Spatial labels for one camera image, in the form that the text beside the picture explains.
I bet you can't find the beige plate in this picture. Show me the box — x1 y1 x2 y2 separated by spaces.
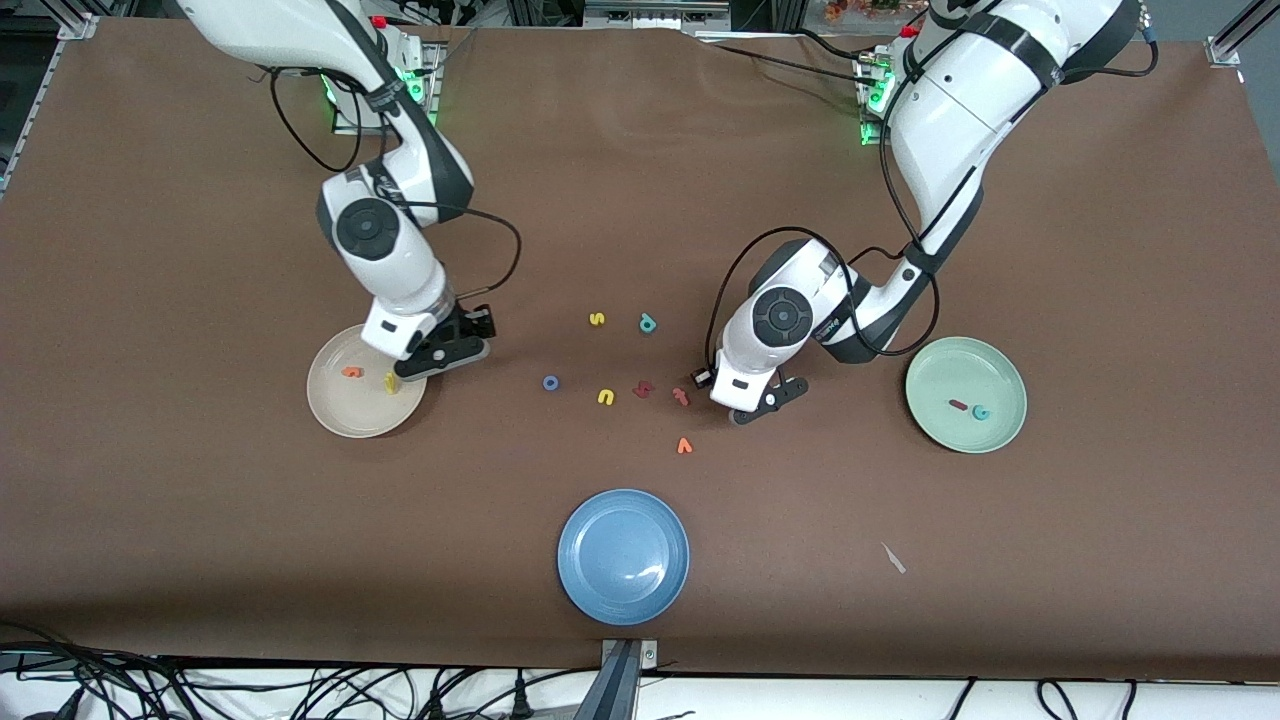
306 322 429 439

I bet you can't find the blue plate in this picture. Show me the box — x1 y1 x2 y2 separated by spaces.
556 488 691 627

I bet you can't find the green plate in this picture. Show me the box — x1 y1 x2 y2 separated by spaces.
904 336 1028 455

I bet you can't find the orange leafy object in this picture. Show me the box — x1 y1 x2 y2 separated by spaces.
823 0 906 23

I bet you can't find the aluminium corner profile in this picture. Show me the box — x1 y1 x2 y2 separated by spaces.
1205 0 1280 69
0 0 101 196

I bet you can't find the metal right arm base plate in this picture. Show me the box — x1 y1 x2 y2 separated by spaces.
333 28 443 136

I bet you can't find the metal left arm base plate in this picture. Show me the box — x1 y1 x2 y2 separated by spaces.
856 50 893 148

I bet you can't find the grey metal camera post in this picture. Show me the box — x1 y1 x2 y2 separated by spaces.
600 640 659 720

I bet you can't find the thin black table cable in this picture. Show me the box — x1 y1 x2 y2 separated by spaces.
695 38 869 79
790 26 883 61

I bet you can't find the metal frame rail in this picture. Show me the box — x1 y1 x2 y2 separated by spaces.
583 0 733 33

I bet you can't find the black cable tangle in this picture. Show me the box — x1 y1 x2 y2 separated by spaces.
0 622 601 720

